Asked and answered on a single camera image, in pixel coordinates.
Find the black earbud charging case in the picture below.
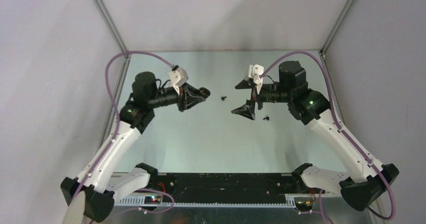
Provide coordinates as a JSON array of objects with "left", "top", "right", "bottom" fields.
[{"left": 198, "top": 87, "right": 211, "bottom": 99}]

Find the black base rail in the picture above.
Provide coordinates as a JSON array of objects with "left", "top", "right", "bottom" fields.
[{"left": 147, "top": 173, "right": 310, "bottom": 204}]

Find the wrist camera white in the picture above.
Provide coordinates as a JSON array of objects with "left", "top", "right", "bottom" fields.
[
  {"left": 247, "top": 64, "right": 264, "bottom": 94},
  {"left": 168, "top": 65, "right": 189, "bottom": 95}
]

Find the controller board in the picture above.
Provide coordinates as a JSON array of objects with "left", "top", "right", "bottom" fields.
[
  {"left": 144, "top": 195, "right": 162, "bottom": 205},
  {"left": 295, "top": 200, "right": 314, "bottom": 214}
]

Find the right controller board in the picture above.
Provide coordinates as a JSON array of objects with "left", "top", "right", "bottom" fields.
[{"left": 295, "top": 200, "right": 314, "bottom": 214}]

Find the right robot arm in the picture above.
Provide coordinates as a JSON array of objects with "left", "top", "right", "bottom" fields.
[{"left": 233, "top": 61, "right": 399, "bottom": 211}]

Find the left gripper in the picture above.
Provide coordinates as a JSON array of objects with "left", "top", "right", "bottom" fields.
[{"left": 148, "top": 82, "right": 205, "bottom": 113}]

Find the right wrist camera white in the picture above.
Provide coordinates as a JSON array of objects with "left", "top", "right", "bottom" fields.
[{"left": 247, "top": 64, "right": 264, "bottom": 94}]

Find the left controller board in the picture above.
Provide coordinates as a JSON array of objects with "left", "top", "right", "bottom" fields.
[{"left": 144, "top": 195, "right": 162, "bottom": 205}]

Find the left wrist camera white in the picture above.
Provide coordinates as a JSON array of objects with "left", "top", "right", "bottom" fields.
[{"left": 168, "top": 65, "right": 189, "bottom": 95}]

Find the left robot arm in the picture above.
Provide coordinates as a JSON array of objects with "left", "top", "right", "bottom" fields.
[{"left": 60, "top": 70, "right": 210, "bottom": 223}]

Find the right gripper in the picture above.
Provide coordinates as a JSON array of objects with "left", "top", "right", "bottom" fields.
[{"left": 231, "top": 79, "right": 292, "bottom": 120}]

